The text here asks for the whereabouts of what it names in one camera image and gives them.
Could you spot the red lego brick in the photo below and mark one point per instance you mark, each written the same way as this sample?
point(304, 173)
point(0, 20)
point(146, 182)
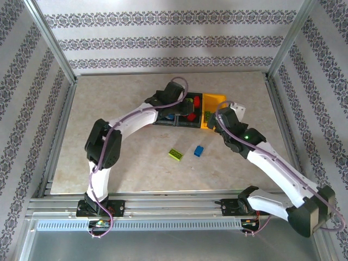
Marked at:
point(191, 117)
point(196, 102)

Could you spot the blue lego brick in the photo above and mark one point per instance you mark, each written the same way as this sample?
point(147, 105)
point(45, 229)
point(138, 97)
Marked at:
point(170, 116)
point(199, 150)

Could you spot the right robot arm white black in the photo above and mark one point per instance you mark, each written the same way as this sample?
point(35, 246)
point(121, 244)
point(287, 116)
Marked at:
point(272, 168)

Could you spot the yellow plastic bin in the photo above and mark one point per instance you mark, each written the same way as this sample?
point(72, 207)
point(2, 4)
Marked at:
point(214, 99)

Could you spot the aluminium side rail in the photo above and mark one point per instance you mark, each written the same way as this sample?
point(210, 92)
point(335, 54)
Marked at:
point(282, 117)
point(63, 111)

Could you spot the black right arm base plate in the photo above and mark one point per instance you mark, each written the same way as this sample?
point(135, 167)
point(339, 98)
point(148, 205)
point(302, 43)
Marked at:
point(229, 206)

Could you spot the aluminium front rail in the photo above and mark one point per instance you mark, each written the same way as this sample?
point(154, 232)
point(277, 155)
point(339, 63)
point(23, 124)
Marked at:
point(168, 204)

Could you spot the aluminium frame post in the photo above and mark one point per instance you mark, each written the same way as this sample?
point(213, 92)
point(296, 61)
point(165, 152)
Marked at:
point(291, 38)
point(49, 40)

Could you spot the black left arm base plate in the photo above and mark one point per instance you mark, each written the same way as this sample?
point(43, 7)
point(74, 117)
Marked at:
point(118, 208)

